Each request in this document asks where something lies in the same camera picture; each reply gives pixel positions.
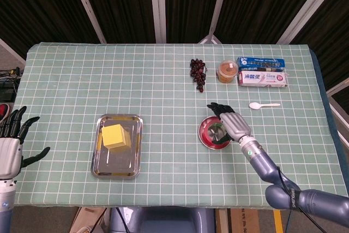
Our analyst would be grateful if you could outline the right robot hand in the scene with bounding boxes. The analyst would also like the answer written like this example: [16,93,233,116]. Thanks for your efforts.
[206,102,252,144]

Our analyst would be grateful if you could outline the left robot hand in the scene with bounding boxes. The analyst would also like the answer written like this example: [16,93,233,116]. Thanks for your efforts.
[0,105,51,182]

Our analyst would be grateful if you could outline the red tape roll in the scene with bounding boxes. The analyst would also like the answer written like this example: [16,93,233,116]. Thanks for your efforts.
[198,116,233,150]

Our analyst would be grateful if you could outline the yellow sponge block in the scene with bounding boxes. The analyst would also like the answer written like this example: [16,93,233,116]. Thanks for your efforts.
[101,124,130,151]

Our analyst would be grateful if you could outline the round steel plate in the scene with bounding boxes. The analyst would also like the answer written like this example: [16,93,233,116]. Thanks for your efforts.
[197,115,234,150]

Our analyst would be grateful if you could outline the white plastic spoon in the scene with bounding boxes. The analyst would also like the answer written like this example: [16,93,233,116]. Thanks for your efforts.
[249,102,281,110]

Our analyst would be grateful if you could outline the white pink toothpaste box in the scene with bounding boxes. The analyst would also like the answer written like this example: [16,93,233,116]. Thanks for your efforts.
[238,70,290,89]

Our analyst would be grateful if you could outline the clear jar of rubber bands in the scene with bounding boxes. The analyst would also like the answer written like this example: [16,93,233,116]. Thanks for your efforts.
[216,60,238,83]

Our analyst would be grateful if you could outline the dark red grape bunch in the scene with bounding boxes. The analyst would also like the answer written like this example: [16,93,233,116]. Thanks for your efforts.
[190,58,207,94]

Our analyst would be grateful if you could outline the blue carton box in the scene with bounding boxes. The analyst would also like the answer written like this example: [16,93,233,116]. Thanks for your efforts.
[236,56,287,73]

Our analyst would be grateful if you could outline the printed brown cardboard box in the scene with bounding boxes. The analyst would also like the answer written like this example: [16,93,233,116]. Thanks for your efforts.
[227,208,260,233]

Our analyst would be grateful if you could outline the green checked tablecloth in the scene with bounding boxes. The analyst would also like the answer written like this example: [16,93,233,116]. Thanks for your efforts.
[0,42,349,212]

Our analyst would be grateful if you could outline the cardboard box with flaps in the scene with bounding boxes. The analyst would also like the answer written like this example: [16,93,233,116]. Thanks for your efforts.
[69,207,110,233]

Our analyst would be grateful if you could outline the rectangular steel tray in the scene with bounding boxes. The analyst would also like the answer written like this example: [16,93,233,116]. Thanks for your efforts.
[91,113,144,180]

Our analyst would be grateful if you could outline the blue-grey robot torso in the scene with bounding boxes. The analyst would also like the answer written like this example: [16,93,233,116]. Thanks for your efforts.
[109,206,218,233]

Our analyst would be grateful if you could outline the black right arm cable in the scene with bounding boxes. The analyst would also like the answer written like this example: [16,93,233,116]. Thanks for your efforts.
[276,165,304,214]

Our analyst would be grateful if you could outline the black electronics with cables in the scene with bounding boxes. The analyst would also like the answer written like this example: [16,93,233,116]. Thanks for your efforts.
[0,67,23,103]

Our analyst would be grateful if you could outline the white metal frame post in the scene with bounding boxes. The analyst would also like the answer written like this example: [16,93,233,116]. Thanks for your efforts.
[67,0,107,44]
[276,0,335,45]
[198,0,232,45]
[148,0,167,44]

